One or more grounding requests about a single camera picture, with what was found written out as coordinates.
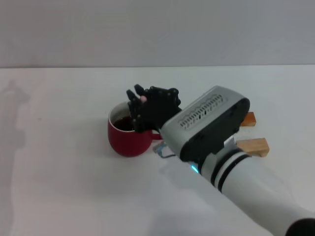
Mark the light wooden notched block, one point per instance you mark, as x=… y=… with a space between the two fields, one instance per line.
x=253 y=146

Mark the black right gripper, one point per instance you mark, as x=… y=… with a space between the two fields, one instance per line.
x=160 y=108

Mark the grey vented right wrist module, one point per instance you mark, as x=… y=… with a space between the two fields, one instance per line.
x=209 y=127

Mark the red ceramic coffee cup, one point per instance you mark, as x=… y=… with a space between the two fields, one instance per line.
x=128 y=145

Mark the dark orange wooden block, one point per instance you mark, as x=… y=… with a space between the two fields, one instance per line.
x=249 y=119

